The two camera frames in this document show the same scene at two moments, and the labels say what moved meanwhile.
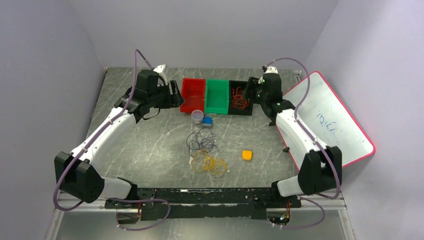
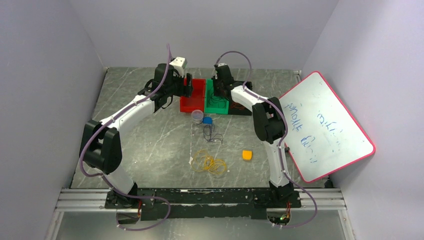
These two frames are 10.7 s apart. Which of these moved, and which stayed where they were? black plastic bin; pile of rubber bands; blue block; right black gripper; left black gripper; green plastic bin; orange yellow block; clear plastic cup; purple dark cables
Moved: right black gripper; left black gripper; purple dark cables
Stayed: blue block; clear plastic cup; orange yellow block; pile of rubber bands; black plastic bin; green plastic bin
